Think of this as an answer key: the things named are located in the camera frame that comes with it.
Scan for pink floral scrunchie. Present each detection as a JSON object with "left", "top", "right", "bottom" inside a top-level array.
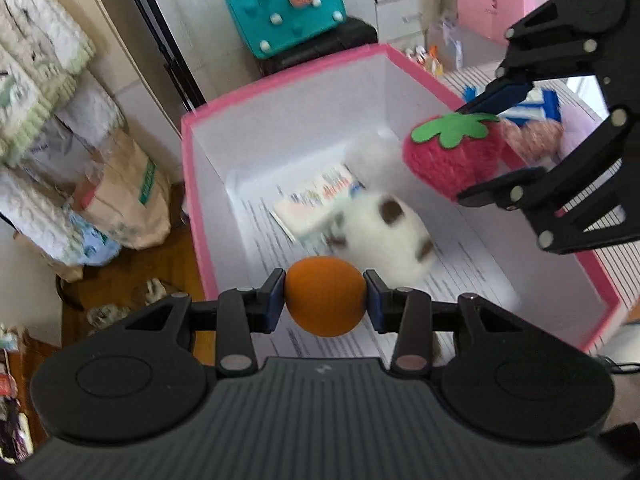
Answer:
[{"left": 501, "top": 118, "right": 564, "bottom": 162}]

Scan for purple plush toy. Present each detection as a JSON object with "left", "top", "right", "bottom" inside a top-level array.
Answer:
[{"left": 558, "top": 101, "right": 602, "bottom": 159}]

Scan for blue snack packet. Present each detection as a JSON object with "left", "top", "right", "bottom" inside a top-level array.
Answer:
[{"left": 462, "top": 84, "right": 564, "bottom": 129}]

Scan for white brown plush toy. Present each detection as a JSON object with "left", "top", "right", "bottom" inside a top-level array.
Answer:
[{"left": 326, "top": 191, "right": 435, "bottom": 288}]

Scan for orange soft ball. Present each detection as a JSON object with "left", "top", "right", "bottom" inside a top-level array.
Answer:
[{"left": 284, "top": 256, "right": 367, "bottom": 338}]

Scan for red strawberry plush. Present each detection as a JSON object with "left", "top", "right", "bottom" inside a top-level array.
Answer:
[{"left": 402, "top": 113, "right": 504, "bottom": 200}]

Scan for striped pink tablecloth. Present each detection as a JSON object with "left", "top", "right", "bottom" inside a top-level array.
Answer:
[{"left": 441, "top": 64, "right": 640, "bottom": 311}]

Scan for pink cardboard box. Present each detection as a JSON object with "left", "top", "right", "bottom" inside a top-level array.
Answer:
[{"left": 182, "top": 45, "right": 637, "bottom": 352}]

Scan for brown paper bag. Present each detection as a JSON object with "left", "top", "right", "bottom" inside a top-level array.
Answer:
[{"left": 73, "top": 129, "right": 171, "bottom": 250}]

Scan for white wardrobe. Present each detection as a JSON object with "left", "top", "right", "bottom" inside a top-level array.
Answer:
[{"left": 155, "top": 0, "right": 442, "bottom": 100}]

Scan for black suitcase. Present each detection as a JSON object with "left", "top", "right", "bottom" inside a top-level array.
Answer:
[{"left": 256, "top": 16, "right": 378, "bottom": 77}]

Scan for white fleece trousers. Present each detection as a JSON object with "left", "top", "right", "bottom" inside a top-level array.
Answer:
[{"left": 1, "top": 70, "right": 125, "bottom": 266}]

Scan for teal felt handbag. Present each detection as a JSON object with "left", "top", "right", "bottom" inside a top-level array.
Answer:
[{"left": 226, "top": 0, "right": 347, "bottom": 60}]

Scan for white green fleece jacket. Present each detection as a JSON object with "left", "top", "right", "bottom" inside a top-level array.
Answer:
[{"left": 1, "top": 0, "right": 96, "bottom": 165}]

